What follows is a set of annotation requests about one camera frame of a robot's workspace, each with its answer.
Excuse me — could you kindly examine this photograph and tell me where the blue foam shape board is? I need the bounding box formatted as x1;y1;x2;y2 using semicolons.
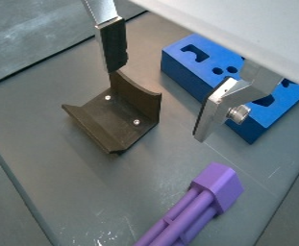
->
160;34;299;144

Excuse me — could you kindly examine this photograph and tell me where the black curved fixture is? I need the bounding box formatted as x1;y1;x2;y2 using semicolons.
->
61;71;162;154

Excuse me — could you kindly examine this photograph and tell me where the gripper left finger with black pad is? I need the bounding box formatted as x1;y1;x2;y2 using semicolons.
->
81;0;128;73

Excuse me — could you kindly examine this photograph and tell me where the purple three prong object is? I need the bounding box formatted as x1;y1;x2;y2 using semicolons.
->
134;162;244;246

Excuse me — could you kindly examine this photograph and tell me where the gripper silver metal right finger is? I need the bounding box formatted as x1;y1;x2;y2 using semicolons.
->
192;61;283;142

